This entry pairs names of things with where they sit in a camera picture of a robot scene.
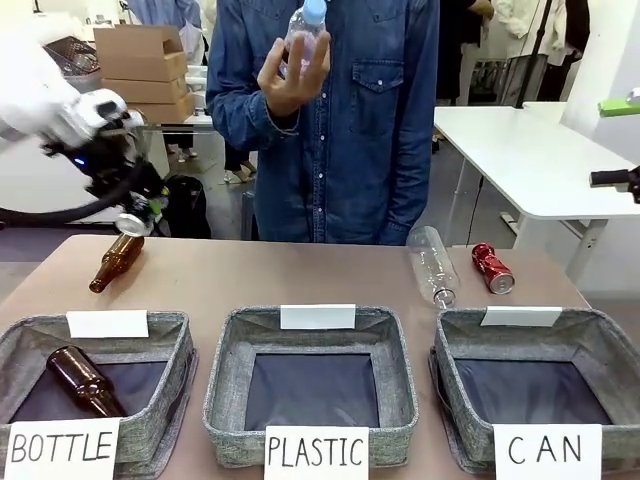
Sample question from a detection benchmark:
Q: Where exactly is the white bottle label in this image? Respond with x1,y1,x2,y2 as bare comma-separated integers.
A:
6,416,122,480

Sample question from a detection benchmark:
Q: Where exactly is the white office table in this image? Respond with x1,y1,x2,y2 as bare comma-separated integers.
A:
432,101,640,297

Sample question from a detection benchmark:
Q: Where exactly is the white can label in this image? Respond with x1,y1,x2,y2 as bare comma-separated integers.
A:
491,423,603,480

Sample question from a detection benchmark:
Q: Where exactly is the open cardboard box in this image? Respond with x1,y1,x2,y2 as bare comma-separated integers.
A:
92,24,187,57

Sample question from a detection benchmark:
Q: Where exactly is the blank white card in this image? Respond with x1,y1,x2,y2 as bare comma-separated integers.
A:
65,309,150,340
479,305,564,328
279,302,358,331

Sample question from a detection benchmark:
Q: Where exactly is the clear capless plastic bottle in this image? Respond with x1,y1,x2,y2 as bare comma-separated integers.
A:
406,225,462,308

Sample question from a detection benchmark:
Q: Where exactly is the clear bottle with blue cap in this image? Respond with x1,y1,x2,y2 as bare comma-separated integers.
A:
277,0,330,81

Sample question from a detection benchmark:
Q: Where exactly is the brown glass bottle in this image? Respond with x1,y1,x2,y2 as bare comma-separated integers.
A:
88,233,147,295
45,345,128,418

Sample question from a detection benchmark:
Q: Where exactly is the black backpack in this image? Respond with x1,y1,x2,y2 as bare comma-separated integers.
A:
160,174,213,239

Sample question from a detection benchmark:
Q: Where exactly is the closed cardboard box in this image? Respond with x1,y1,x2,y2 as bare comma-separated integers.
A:
124,93,197,124
101,77,191,105
101,51,189,84

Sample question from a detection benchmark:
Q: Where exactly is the grey basket labelled can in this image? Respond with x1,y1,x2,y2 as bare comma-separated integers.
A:
428,306,640,474

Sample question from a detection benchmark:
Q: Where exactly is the person's right hand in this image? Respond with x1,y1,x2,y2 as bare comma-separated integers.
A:
256,30,333,119

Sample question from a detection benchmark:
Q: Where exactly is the bystander in dark clothes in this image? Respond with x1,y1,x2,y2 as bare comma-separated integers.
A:
435,0,496,101

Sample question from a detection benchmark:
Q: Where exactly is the grey basket labelled plastic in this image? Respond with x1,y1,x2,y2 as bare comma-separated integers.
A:
201,304,421,469

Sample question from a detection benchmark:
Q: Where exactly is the person's denim shirt torso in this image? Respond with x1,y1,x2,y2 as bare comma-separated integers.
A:
204,0,441,247

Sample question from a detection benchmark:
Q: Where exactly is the silver crushed can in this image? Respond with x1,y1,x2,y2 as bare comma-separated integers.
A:
115,212,152,237

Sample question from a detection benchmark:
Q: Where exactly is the bystander in white top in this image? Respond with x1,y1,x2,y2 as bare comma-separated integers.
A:
494,0,592,104

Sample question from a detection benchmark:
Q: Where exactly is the black stand pole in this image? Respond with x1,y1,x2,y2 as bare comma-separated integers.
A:
514,0,557,110

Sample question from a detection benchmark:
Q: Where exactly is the wire mesh basket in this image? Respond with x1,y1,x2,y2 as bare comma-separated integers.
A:
43,39,103,77

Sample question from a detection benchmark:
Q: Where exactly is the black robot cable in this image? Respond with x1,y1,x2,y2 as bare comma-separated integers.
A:
0,160,147,224

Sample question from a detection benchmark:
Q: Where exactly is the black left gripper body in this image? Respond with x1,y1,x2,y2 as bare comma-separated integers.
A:
85,130,167,201

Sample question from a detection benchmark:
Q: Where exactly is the white plastic label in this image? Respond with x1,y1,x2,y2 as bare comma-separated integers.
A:
263,425,371,480

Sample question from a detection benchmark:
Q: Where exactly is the person's right forearm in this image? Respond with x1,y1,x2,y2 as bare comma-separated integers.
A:
206,89,301,151

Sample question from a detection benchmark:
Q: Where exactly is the red crushed can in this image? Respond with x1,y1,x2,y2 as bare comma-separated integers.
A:
470,242,516,295

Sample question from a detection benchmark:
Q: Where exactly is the grey basket labelled bottle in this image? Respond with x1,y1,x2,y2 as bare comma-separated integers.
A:
0,310,196,480

